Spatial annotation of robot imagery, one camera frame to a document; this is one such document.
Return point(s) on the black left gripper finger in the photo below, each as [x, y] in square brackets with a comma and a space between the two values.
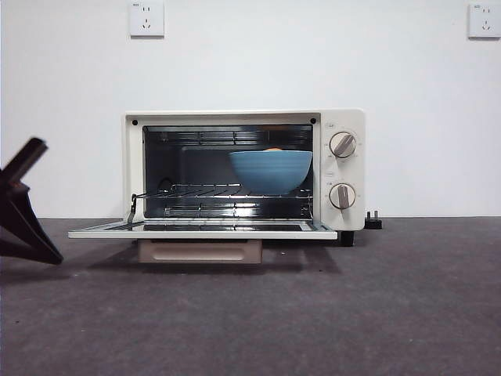
[23, 227]

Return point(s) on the blue ribbed bowl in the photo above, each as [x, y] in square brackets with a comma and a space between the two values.
[270, 172]

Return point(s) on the brown potato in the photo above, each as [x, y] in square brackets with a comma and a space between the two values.
[273, 149]

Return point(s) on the beige oven knob slanted pointer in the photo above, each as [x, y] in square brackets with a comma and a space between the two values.
[342, 145]

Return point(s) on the beige oven knob upright pointer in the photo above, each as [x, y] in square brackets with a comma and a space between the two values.
[342, 197]

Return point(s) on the cream white Toshiba toaster oven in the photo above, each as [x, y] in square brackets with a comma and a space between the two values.
[352, 219]

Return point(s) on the black power plug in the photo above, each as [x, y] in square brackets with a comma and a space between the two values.
[373, 224]

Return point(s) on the white wall socket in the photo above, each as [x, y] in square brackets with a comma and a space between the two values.
[147, 19]
[485, 23]

